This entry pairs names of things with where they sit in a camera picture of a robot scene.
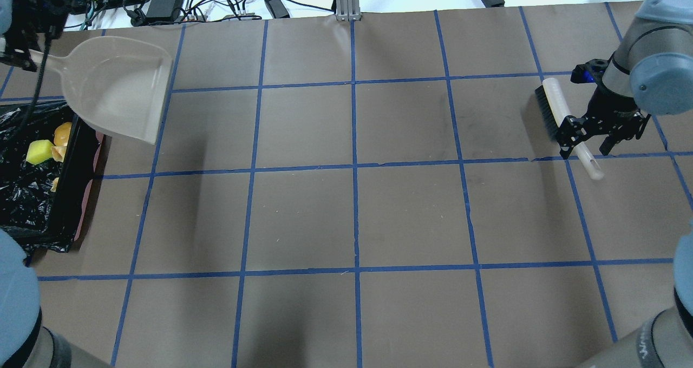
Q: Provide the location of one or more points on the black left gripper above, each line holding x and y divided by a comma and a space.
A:
33, 6

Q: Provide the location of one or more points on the beige dustpan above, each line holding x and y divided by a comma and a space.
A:
117, 85

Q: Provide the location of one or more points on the yellow green sponge piece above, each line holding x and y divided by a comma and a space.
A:
39, 151

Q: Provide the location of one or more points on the yellow toy potato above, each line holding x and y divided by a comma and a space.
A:
62, 135

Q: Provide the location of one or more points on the bin with black bag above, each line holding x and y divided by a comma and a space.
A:
42, 205

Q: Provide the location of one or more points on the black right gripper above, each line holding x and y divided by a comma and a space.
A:
613, 106

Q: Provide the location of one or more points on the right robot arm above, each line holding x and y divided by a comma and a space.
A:
648, 74

